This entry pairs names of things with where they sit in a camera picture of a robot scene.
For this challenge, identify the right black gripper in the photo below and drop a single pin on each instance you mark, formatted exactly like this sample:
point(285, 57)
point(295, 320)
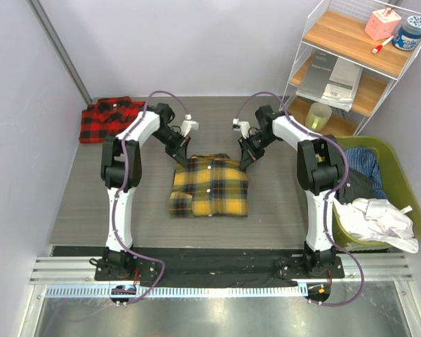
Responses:
point(250, 155)

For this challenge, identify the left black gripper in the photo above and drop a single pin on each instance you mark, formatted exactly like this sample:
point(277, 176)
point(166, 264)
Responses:
point(181, 156)

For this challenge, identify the yellow plaid long sleeve shirt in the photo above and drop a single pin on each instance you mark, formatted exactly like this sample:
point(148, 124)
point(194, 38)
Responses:
point(207, 186)

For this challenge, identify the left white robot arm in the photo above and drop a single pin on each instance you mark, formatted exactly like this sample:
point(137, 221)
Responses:
point(121, 172)

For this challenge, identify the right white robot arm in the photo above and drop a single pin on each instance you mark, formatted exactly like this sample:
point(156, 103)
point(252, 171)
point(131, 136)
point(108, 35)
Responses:
point(320, 169)

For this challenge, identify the red black plaid shirt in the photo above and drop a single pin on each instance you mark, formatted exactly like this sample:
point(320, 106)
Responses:
point(108, 117)

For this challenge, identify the pale green mug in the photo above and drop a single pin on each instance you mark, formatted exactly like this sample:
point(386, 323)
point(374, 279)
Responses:
point(318, 116)

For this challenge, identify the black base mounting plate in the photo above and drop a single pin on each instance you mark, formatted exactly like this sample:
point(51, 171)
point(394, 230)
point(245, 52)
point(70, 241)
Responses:
point(206, 268)

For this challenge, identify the white paper manuals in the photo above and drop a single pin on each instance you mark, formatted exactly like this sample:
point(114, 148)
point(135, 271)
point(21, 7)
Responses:
point(341, 89)

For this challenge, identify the blue checked shirt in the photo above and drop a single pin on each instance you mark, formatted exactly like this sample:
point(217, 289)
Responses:
point(364, 160)

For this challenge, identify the grey setup guide booklet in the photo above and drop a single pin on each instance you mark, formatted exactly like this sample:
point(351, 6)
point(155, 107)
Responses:
point(318, 73)

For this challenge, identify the white shirt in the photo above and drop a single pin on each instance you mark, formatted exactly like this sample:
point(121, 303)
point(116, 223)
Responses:
point(377, 220)

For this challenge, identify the red white marker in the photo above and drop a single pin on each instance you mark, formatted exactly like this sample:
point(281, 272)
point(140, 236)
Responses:
point(378, 48)

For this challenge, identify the pink cube power strip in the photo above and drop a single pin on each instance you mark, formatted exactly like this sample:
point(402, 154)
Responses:
point(382, 23)

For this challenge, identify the blue lidded jar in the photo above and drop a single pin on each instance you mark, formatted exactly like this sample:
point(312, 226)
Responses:
point(408, 35)

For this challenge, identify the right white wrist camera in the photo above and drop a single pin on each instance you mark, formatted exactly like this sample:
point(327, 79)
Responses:
point(242, 126)

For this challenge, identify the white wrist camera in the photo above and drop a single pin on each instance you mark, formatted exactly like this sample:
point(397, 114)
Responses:
point(188, 125)
point(242, 126)

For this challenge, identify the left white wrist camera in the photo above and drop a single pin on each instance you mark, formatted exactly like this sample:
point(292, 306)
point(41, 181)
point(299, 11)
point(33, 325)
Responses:
point(188, 125)

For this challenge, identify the slotted cable duct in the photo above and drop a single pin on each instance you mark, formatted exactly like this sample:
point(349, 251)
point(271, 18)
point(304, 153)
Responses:
point(121, 291)

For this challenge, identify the white wire shelf unit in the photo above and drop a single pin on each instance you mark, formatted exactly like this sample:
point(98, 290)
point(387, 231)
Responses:
point(337, 28)

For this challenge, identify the grey corner wall post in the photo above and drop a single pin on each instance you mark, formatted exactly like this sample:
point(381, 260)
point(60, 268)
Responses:
point(48, 28)

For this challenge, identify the aluminium rail frame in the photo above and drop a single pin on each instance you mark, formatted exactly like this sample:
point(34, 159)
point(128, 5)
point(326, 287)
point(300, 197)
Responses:
point(360, 269)

